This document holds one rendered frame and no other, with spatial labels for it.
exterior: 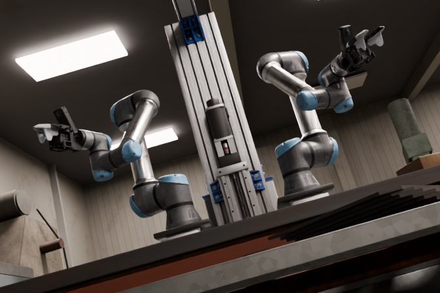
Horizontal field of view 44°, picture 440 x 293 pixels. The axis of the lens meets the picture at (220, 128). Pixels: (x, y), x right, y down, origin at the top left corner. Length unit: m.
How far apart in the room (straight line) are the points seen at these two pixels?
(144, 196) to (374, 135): 10.35
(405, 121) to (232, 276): 8.77
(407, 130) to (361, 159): 2.96
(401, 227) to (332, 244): 0.10
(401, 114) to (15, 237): 6.21
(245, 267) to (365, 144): 11.59
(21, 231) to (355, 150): 7.90
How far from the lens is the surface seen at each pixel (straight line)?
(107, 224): 12.33
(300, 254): 0.77
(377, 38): 2.06
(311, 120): 2.35
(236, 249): 1.09
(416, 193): 0.85
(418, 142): 9.08
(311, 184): 2.19
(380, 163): 12.27
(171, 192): 2.23
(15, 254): 6.18
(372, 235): 0.79
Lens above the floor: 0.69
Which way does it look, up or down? 18 degrees up
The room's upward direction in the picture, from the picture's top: 16 degrees counter-clockwise
